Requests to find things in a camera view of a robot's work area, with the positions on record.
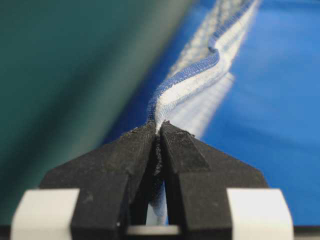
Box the green backdrop curtain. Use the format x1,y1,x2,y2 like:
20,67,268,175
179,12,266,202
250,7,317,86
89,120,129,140
0,0,196,222

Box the blue striped white towel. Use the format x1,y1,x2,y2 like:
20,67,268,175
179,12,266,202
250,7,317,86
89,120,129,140
144,0,263,227

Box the blue table cloth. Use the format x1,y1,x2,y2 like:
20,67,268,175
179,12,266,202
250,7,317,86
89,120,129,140
102,0,320,227

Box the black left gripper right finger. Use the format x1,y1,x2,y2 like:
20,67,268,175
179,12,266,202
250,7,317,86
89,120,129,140
157,121,293,240

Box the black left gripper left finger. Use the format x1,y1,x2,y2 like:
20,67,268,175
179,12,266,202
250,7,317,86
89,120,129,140
11,121,158,240

